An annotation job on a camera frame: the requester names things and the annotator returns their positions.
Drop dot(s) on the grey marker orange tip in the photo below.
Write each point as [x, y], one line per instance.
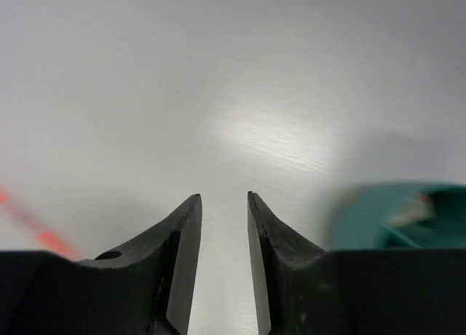
[417, 209]

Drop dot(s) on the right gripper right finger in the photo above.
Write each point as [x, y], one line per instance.
[299, 288]

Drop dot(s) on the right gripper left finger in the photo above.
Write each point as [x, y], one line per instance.
[143, 286]

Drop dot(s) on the teal round pen holder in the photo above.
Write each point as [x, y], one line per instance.
[361, 221]

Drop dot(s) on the thin orange pen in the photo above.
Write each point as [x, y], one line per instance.
[45, 236]

